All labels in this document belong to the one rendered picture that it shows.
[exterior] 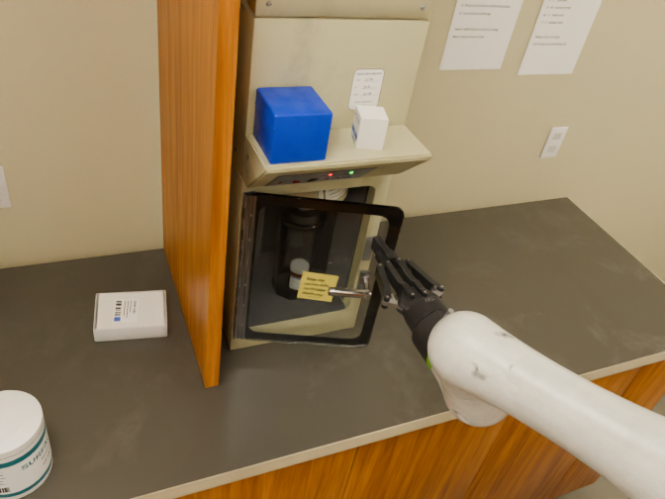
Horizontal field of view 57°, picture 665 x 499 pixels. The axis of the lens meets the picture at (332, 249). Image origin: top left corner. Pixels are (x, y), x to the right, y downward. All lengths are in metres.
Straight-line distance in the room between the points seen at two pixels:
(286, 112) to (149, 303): 0.70
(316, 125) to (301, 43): 0.14
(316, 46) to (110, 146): 0.67
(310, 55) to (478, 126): 0.98
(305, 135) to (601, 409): 0.58
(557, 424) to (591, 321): 1.07
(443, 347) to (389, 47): 0.55
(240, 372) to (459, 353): 0.69
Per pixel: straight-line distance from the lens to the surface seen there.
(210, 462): 1.29
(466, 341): 0.84
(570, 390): 0.81
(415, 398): 1.45
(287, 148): 1.01
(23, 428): 1.19
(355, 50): 1.10
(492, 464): 1.93
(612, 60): 2.18
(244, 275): 1.28
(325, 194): 1.26
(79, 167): 1.59
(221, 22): 0.91
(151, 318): 1.48
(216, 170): 1.01
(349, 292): 1.25
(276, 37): 1.04
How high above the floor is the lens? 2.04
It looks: 38 degrees down
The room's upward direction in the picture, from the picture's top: 11 degrees clockwise
